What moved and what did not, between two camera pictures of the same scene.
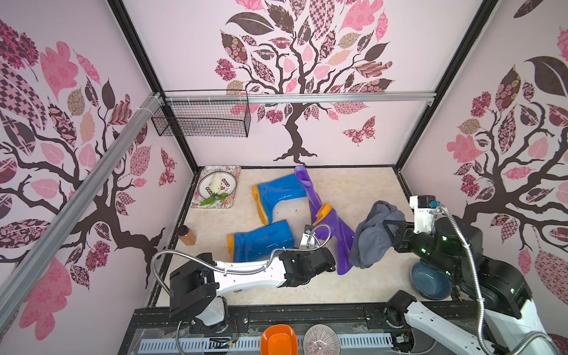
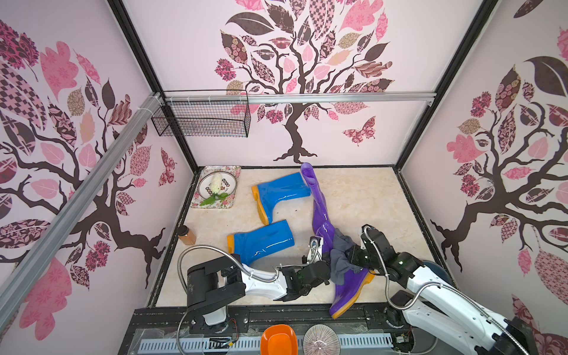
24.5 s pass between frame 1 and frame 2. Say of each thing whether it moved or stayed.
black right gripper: moved
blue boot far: stayed
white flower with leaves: stayed
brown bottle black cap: stayed
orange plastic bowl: stayed
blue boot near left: stayed
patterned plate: stayed
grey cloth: moved
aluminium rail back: stayed
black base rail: stayed
